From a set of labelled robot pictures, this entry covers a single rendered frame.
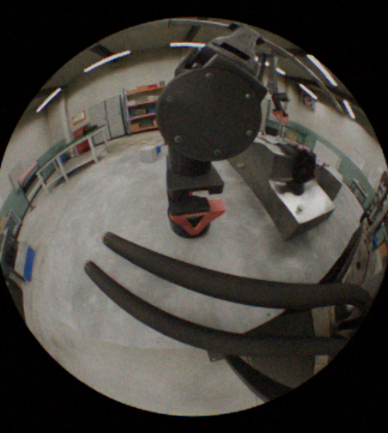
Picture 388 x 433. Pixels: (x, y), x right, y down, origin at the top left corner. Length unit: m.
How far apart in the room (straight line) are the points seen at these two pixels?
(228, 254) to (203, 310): 0.10
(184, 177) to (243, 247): 0.16
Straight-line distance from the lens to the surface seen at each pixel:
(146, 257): 0.17
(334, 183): 0.67
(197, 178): 0.16
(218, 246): 0.24
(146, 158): 0.51
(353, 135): 7.96
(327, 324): 0.42
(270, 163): 0.30
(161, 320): 0.15
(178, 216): 0.15
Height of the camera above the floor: 1.01
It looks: 50 degrees down
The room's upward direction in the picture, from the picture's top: straight up
